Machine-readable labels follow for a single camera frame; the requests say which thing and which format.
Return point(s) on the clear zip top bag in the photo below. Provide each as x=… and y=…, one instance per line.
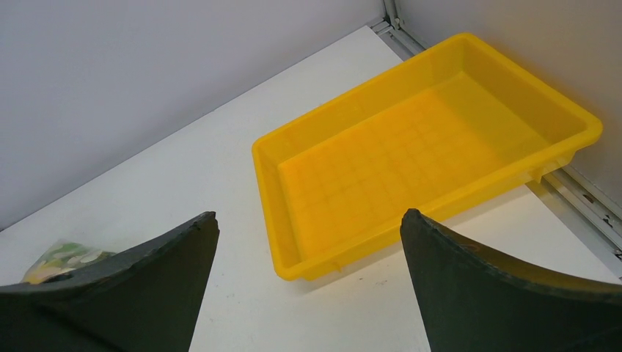
x=62, y=257

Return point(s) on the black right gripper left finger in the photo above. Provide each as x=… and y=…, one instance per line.
x=146, y=298

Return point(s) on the yellow plastic tray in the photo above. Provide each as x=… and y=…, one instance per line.
x=454, y=126

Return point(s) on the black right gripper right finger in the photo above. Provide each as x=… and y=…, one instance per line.
x=475, y=298

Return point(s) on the aluminium frame rail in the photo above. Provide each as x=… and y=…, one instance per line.
x=587, y=211

